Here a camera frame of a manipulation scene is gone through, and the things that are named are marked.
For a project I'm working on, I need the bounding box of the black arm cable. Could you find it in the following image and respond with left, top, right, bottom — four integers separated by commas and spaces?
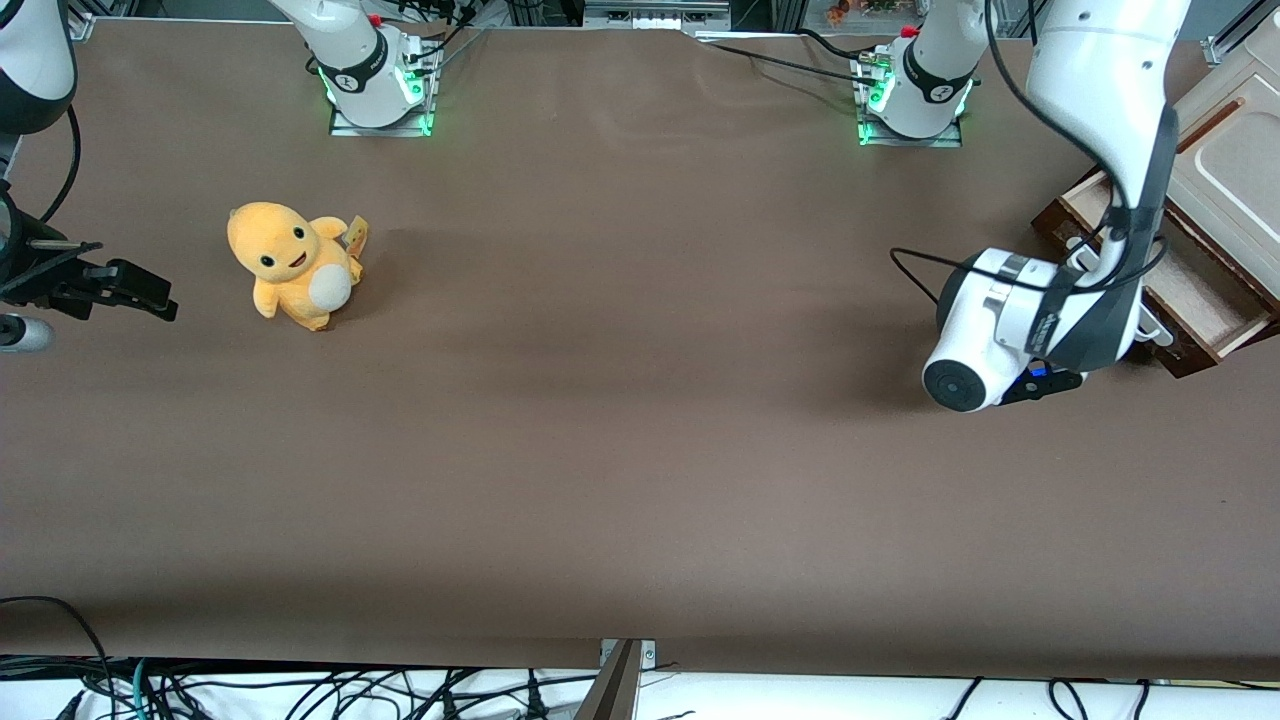
888, 0, 1169, 309
38, 103, 82, 226

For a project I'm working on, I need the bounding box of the brown table cover sheet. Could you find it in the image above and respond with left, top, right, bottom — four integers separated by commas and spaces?
0, 18, 1280, 686

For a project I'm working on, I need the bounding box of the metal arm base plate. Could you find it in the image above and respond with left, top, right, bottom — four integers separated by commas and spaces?
328, 98, 438, 139
857, 118, 966, 150

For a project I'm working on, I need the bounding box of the white metal drawer handle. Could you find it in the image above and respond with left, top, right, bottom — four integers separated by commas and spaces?
1064, 234, 1178, 350

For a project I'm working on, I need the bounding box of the wooden drawer with handle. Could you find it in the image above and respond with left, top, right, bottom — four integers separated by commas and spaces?
1045, 168, 1280, 367

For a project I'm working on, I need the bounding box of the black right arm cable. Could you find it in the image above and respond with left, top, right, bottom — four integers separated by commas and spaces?
38, 103, 82, 226

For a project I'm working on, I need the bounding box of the grey power strip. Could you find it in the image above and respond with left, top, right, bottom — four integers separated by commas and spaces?
583, 0, 733, 33

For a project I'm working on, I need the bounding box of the grey mount bar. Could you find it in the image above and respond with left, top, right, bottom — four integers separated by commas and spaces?
572, 640, 643, 720

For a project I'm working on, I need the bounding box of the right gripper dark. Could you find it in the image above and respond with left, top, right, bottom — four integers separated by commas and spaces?
0, 186, 180, 323

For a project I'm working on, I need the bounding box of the yellow plush toy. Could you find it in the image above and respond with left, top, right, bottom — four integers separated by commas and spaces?
226, 201, 370, 333

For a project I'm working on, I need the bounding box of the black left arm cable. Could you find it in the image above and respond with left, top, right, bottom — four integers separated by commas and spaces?
888, 0, 1169, 309

